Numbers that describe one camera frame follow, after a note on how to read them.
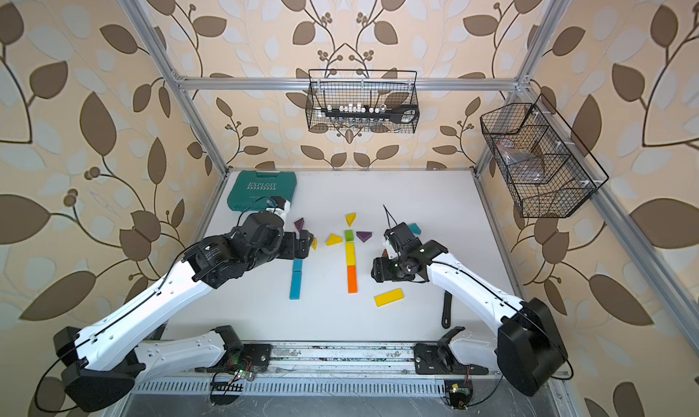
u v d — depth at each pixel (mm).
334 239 987
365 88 912
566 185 722
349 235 1016
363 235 990
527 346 403
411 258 591
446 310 825
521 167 705
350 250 966
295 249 611
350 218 1044
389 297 864
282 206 632
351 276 892
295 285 877
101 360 381
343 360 755
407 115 823
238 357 671
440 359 671
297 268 921
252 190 1083
